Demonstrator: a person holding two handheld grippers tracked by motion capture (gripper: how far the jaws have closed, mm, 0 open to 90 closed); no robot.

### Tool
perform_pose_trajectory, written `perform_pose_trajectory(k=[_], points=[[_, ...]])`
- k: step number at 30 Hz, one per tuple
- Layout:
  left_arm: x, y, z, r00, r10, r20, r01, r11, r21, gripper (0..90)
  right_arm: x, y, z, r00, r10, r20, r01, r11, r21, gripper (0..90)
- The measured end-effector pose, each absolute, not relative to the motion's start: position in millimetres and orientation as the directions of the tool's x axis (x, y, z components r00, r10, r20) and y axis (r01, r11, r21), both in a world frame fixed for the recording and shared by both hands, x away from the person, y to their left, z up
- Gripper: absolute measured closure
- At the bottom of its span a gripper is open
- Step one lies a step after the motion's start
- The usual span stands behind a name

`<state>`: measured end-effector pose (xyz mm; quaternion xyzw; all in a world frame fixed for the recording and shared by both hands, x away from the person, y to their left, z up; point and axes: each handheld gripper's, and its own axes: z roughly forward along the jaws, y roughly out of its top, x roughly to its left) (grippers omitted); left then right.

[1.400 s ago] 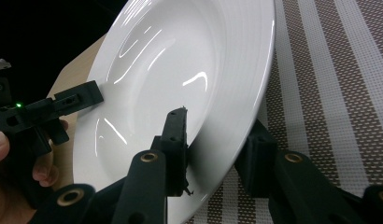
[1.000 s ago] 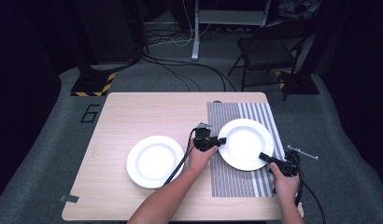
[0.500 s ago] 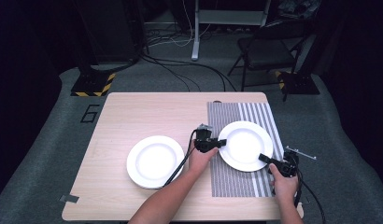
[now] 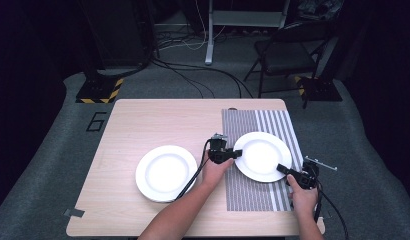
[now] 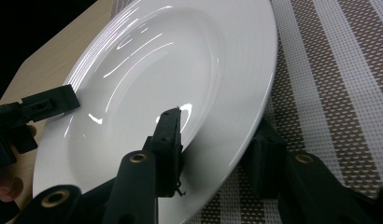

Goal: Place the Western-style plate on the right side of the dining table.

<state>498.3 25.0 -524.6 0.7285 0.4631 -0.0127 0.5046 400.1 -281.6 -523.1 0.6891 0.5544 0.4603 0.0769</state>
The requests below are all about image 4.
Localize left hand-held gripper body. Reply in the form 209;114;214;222
207;133;234;164

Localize person's left hand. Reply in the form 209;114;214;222
201;151;235;191

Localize grey striped placemat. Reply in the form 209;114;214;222
221;108;306;213

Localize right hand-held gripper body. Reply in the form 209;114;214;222
292;156;338;190

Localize long black floor cables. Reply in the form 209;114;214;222
152;58;255;99

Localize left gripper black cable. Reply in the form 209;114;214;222
174;139;212;203

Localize black folding chair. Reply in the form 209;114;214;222
243;21;331;99

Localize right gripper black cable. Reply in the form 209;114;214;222
312;186;324;223

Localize person's right hand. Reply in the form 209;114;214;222
286;173;320;218

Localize white floor cable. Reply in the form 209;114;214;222
157;0;227;52

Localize white metal stand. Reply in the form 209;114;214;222
204;0;291;66

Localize dark cabinet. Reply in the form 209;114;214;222
77;0;158;79

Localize white plate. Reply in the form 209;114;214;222
135;144;199;203
232;131;293;184

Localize black yellow striped base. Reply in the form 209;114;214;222
75;77;125;104
294;75;343;109

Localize black floor cable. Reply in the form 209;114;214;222
321;189;350;240

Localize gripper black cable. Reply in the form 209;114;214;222
174;139;212;203
312;186;324;223

